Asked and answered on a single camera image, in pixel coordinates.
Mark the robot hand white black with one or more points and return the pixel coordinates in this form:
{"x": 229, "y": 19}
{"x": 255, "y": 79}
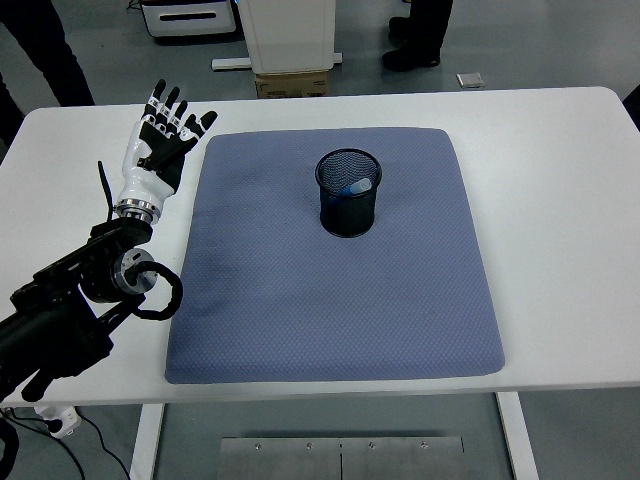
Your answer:
{"x": 142, "y": 185}

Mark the blue marker pen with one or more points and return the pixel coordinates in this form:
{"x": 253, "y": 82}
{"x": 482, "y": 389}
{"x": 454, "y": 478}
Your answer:
{"x": 361, "y": 186}

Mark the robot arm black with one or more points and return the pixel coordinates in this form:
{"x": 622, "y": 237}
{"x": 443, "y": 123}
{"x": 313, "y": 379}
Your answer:
{"x": 55, "y": 330}

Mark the black mesh pen holder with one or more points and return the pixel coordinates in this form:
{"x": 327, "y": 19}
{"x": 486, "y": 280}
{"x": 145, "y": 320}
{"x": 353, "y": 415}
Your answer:
{"x": 347, "y": 222}

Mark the white base bar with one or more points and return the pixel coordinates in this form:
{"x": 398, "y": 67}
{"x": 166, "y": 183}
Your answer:
{"x": 230, "y": 63}

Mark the person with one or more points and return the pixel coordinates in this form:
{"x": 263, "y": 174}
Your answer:
{"x": 45, "y": 50}
{"x": 420, "y": 40}

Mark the white appliance with black slot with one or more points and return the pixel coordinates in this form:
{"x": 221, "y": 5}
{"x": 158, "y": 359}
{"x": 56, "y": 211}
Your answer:
{"x": 190, "y": 25}

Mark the cardboard box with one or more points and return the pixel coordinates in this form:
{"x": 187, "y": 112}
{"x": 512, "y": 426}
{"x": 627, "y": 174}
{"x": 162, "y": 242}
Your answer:
{"x": 295, "y": 85}

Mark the white cabinet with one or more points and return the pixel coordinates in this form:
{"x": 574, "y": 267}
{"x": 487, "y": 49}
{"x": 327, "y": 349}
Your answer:
{"x": 290, "y": 40}

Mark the blue-grey quilted mat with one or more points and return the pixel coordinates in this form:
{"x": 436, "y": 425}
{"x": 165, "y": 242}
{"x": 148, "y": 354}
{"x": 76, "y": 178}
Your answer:
{"x": 325, "y": 310}

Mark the white power strip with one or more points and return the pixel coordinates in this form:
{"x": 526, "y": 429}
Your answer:
{"x": 62, "y": 420}

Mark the white table leg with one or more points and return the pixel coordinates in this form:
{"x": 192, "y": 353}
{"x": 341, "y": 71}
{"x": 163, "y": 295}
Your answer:
{"x": 517, "y": 440}
{"x": 146, "y": 445}

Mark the grey metal plate with screws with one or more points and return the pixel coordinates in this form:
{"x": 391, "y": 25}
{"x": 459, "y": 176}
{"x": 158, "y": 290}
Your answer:
{"x": 300, "y": 460}

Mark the small grey floor plate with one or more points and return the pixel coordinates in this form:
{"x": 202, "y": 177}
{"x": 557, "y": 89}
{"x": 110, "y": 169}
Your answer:
{"x": 470, "y": 80}

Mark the dark furniture piece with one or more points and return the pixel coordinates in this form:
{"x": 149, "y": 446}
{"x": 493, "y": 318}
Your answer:
{"x": 634, "y": 107}

